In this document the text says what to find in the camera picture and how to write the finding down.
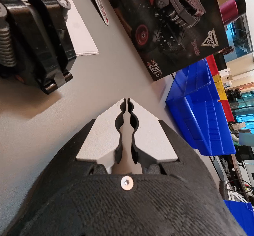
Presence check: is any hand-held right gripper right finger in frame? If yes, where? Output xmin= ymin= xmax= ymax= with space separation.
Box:
xmin=128 ymin=98 xmax=178 ymax=174

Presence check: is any black toy truck chassis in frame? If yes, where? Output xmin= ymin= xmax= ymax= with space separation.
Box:
xmin=0 ymin=0 xmax=77 ymax=95

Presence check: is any white instruction booklet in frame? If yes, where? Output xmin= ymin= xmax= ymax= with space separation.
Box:
xmin=5 ymin=0 xmax=99 ymax=56

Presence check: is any red storage bin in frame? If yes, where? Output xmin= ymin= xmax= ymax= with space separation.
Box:
xmin=206 ymin=54 xmax=235 ymax=122

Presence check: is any large blue storage bin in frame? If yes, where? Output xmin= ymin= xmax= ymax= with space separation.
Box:
xmin=165 ymin=58 xmax=236 ymax=156

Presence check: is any yellow storage bin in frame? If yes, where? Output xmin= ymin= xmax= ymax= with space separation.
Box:
xmin=213 ymin=74 xmax=228 ymax=102

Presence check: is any toy truck set box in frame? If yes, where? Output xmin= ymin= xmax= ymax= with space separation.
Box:
xmin=99 ymin=0 xmax=230 ymax=81

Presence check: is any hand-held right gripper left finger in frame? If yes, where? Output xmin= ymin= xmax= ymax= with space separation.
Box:
xmin=76 ymin=99 xmax=127 ymax=174

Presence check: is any grey toy panel with sticker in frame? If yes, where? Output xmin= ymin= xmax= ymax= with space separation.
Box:
xmin=78 ymin=0 xmax=109 ymax=26

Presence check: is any maroon cylinder with black cap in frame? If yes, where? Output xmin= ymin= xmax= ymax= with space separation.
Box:
xmin=220 ymin=0 xmax=247 ymax=25

